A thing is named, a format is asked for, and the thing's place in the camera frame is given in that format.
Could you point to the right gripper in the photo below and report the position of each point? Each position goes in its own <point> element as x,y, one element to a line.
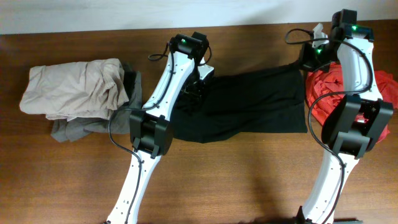
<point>305,60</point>

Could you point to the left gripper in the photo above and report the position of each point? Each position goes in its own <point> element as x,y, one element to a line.
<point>198,93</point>

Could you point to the black polo shirt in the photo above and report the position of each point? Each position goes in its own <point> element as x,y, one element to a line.
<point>263,101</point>

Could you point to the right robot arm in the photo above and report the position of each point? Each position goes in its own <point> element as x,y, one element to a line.
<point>354,126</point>

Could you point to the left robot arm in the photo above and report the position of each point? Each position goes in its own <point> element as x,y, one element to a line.
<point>151,133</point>

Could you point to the red crumpled shirt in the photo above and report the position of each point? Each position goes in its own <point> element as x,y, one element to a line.
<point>320,83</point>

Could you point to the beige folded garment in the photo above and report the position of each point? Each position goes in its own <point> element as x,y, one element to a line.
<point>75,90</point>

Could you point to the grey folded garment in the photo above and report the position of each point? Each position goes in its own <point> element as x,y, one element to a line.
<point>63,130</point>

